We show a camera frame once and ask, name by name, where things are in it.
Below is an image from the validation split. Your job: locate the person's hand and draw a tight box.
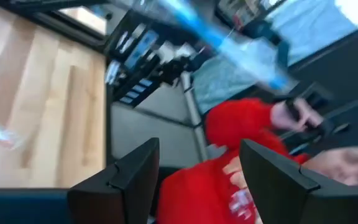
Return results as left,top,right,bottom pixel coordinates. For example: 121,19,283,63
270,98,324,133

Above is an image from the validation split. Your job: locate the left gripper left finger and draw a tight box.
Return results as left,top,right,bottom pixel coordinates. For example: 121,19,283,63
0,138,161,224

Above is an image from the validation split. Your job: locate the person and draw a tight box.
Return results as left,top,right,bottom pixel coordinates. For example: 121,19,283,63
157,98,358,224

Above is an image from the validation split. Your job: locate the blue toothbrush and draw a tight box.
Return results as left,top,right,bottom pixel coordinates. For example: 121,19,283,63
158,0,293,91

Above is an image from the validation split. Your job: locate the black teleoperation handle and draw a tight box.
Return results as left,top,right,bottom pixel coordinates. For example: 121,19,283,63
273,81,352,147

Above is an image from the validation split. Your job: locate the black aluminium table frame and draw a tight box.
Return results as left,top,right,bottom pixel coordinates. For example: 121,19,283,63
0,0,114,164

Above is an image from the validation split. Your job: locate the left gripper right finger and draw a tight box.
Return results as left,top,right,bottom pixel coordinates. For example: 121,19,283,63
239,139,358,224

